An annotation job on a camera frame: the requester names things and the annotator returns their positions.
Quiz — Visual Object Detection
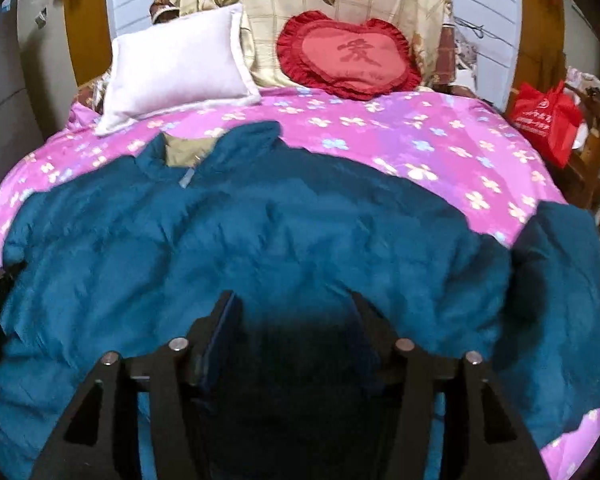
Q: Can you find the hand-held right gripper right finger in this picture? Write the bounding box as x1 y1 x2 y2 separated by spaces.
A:
349 290 552 480

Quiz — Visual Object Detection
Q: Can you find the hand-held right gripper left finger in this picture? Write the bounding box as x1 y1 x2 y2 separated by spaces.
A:
29 289 243 480

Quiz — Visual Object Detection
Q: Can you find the teal down jacket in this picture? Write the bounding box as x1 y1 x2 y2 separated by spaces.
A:
0 120 600 480

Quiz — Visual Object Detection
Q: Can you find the pink floral bedsheet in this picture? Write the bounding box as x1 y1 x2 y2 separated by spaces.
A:
0 85 600 480

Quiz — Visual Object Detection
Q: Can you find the white pillow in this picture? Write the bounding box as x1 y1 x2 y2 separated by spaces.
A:
94 2 261 137

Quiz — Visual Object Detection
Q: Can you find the red heart-shaped cushion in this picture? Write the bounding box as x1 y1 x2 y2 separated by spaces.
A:
276 10 423 101

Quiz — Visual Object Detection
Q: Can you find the red shopping bag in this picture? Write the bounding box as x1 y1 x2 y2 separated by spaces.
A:
507 80 585 170

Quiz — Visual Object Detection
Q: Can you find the wooden chair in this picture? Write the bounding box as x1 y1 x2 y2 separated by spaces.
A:
562 67 600 233

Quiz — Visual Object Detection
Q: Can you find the grey refrigerator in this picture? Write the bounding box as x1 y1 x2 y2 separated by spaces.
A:
0 0 83 216

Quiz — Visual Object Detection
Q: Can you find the brown wooden door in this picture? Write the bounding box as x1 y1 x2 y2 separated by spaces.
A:
519 0 567 93
62 0 117 88

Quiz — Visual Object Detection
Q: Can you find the brown patterned cloth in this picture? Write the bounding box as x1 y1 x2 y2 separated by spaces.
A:
149 0 182 27

